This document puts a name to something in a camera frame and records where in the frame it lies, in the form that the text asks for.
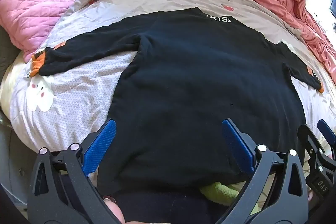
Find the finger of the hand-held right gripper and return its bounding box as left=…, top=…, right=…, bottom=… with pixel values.
left=317, top=119, right=336, bottom=161
left=299, top=124, right=325, bottom=170

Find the strawberry printed blanket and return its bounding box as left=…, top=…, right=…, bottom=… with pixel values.
left=9, top=0, right=336, bottom=180

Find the pink quilted pillow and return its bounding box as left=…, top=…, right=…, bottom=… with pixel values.
left=0, top=0, right=112, bottom=63

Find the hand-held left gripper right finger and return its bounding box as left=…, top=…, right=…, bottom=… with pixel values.
left=215, top=118, right=309, bottom=224

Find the black sweater with orange cuffs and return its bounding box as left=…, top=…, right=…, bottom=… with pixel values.
left=31, top=7, right=323, bottom=189

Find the cream bed sheet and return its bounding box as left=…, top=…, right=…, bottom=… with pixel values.
left=0, top=52, right=27, bottom=122

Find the person's left hand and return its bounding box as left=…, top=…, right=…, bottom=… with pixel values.
left=103, top=196, right=126, bottom=224

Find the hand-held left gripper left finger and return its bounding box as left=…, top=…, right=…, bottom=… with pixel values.
left=28, top=119, right=124, bottom=224

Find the green fleece cloth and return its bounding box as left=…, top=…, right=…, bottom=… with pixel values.
left=201, top=182, right=259, bottom=216

